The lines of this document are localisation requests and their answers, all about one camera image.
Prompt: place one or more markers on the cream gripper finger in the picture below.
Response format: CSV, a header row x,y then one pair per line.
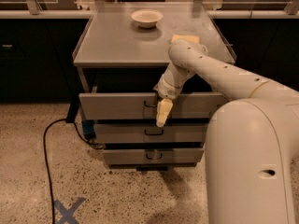
x,y
163,110

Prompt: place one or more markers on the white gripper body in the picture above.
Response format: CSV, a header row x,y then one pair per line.
x,y
164,90

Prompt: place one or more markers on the grey top drawer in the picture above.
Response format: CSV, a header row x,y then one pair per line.
x,y
142,105

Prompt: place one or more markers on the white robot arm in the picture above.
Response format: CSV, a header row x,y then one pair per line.
x,y
250,142

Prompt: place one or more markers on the grey middle drawer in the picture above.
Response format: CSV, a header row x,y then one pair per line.
x,y
142,133

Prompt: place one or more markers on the grey drawer cabinet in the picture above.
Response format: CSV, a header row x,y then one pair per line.
x,y
116,55

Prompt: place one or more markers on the yellow sponge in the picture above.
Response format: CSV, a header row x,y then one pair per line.
x,y
191,38

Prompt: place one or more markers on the white ceramic bowl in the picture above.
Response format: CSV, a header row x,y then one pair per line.
x,y
146,18

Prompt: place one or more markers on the blue power box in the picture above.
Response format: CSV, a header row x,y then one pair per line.
x,y
88,129

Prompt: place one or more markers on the dark lab counter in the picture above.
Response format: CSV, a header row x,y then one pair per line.
x,y
36,55

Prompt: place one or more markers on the blue tape cross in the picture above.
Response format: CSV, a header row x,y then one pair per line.
x,y
67,214

